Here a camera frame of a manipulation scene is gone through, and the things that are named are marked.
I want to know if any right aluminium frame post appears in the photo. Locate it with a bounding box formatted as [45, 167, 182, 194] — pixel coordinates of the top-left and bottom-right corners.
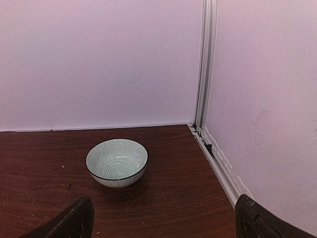
[193, 0, 219, 134]

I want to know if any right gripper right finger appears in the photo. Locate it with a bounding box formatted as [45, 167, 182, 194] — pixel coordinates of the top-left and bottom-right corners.
[235, 194, 315, 238]

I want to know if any pale blue tea bowl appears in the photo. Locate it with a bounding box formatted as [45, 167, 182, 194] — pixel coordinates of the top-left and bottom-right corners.
[86, 139, 149, 188]

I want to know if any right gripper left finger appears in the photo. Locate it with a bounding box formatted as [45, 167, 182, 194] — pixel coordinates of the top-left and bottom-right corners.
[22, 197, 95, 238]

